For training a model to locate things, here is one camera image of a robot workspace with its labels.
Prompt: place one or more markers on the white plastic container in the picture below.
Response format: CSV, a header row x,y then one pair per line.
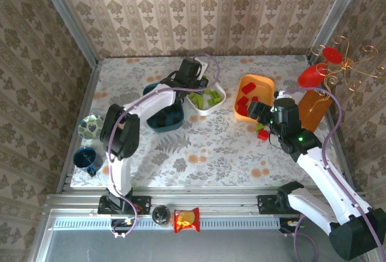
x,y
205,111

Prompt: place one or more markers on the teal plastic container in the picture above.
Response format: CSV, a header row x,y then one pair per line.
x,y
152,123

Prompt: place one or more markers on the small green lego brick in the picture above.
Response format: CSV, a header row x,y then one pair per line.
x,y
194,95
259,127

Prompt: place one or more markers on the aluminium frame post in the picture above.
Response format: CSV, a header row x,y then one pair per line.
x,y
67,17
336,17

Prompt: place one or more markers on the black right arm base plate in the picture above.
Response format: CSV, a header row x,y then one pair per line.
x,y
267,204

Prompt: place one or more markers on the small circuit board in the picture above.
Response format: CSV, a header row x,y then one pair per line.
x,y
289,223
125,222

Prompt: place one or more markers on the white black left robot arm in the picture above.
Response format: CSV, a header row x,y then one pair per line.
x,y
150,100

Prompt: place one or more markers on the red snack bag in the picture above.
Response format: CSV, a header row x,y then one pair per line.
x,y
187,220

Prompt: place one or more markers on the black round jar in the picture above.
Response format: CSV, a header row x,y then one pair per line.
x,y
161,215

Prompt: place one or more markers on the small leaf pattern bowl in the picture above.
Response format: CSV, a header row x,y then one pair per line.
x,y
92,126

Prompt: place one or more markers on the floral patterned table cover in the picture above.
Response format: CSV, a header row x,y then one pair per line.
x,y
126,75

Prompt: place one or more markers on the orange wooden base block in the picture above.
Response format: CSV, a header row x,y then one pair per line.
x,y
313,111

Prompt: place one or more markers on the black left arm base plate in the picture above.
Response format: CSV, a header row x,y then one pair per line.
x,y
144,204

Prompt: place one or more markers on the flat red candle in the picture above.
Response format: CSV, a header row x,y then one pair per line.
x,y
331,54

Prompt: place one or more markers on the aluminium mounting rail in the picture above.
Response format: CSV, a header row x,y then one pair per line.
x,y
211,198

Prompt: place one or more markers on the red cup on stand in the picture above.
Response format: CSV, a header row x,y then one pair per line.
x,y
310,78

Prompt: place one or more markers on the dark blue mug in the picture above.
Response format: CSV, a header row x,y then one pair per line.
x,y
84,157

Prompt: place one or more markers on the orange plastic container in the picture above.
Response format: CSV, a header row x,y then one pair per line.
x,y
262,87

